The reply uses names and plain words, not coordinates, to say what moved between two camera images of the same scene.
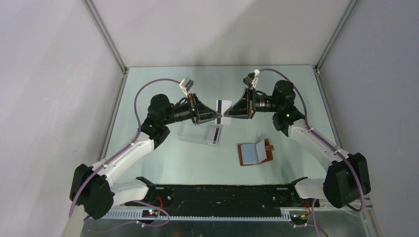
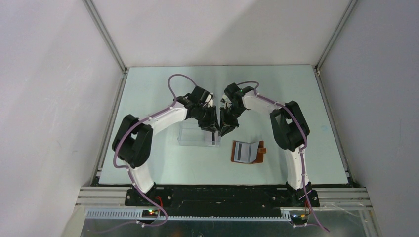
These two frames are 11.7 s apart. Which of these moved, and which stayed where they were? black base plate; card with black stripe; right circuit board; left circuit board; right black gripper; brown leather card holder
Moved: right black gripper; brown leather card holder; card with black stripe
Stayed: black base plate; right circuit board; left circuit board
